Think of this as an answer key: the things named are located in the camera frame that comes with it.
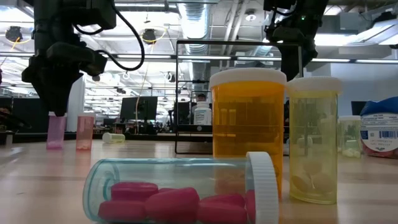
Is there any pale yellow pill bottle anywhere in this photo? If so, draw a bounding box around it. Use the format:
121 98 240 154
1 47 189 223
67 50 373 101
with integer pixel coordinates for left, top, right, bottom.
102 132 126 144

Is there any large orange pill bottle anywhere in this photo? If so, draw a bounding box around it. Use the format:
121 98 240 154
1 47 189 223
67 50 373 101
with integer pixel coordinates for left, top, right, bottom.
208 67 287 200

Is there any white bottle blue label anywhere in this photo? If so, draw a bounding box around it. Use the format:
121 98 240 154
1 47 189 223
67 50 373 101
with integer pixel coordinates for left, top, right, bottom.
193 101 213 126

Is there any white building pillar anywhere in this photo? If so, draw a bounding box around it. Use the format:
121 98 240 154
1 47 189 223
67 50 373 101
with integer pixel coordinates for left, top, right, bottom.
66 74 86 133

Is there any black computer monitor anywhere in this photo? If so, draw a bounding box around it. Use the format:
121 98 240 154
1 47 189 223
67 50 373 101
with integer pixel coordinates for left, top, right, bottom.
119 96 159 123
351 101 365 116

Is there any pink pill bottle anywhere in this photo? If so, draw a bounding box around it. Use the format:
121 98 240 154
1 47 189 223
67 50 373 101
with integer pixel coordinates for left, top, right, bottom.
76 112 96 151

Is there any yellow bottle with white pills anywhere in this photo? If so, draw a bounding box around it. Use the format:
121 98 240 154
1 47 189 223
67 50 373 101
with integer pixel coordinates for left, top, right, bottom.
337 115 363 159

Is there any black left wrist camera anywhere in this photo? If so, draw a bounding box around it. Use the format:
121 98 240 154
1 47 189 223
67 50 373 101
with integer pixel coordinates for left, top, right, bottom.
46 42 108 77

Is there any clear jar blue lid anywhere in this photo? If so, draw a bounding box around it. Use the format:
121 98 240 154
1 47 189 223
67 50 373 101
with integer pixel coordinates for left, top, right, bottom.
359 96 398 159

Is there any black metal rig frame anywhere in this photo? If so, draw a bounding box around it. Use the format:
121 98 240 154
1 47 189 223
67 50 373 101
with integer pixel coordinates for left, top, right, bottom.
0 131 215 146

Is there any black ceiling cable reel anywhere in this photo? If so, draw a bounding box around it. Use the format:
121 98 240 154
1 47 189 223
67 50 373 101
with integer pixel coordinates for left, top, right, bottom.
4 26 32 45
139 26 169 45

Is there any person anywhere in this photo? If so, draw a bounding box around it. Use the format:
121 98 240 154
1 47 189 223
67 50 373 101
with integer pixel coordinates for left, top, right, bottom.
195 92 209 105

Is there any purple pill bottle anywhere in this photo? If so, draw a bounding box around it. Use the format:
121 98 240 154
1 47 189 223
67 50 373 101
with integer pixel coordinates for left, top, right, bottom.
46 112 67 150

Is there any black room partition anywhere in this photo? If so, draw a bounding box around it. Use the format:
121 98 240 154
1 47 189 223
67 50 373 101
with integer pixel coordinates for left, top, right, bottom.
0 97 50 134

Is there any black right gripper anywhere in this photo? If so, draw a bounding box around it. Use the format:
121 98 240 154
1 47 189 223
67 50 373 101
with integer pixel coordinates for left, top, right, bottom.
277 40 318 80

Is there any yellow bottle with tan pills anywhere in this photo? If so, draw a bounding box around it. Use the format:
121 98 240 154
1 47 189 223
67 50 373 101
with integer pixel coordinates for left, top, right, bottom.
285 76 343 205

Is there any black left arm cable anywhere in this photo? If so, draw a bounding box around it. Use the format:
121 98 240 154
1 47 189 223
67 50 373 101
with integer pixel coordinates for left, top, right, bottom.
73 2 146 72

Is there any wooden shelf black metal frame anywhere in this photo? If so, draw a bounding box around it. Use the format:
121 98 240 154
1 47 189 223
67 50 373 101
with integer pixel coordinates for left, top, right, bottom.
174 39 305 156

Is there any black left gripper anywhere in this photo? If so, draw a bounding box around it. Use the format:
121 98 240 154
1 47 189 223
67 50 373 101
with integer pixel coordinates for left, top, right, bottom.
21 52 85 117

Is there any teal bottle with red pills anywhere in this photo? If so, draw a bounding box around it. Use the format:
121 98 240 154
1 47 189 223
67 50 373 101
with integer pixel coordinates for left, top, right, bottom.
82 151 280 224

